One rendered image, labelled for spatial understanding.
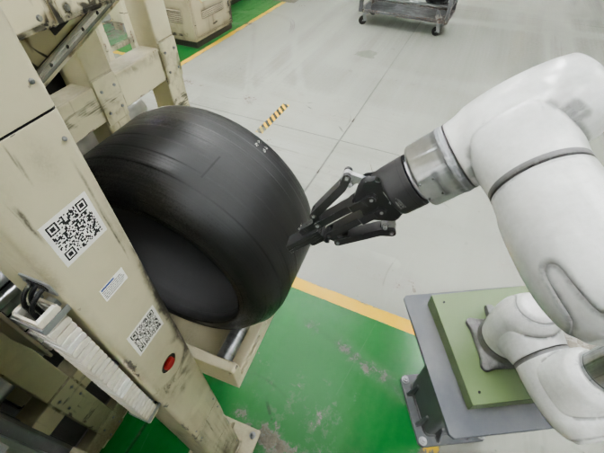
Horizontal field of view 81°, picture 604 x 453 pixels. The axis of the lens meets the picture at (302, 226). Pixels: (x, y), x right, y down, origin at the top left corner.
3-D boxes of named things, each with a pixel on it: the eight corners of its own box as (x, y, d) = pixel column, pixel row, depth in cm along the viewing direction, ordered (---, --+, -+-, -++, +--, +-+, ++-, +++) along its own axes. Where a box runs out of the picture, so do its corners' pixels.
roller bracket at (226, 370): (238, 387, 96) (233, 374, 89) (120, 338, 106) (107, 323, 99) (244, 376, 99) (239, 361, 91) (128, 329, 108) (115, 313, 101)
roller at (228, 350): (229, 370, 97) (226, 364, 94) (215, 364, 98) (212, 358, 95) (279, 272, 119) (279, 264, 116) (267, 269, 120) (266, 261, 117)
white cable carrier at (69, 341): (150, 423, 81) (37, 325, 46) (132, 415, 82) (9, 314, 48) (162, 404, 84) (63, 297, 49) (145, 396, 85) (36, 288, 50)
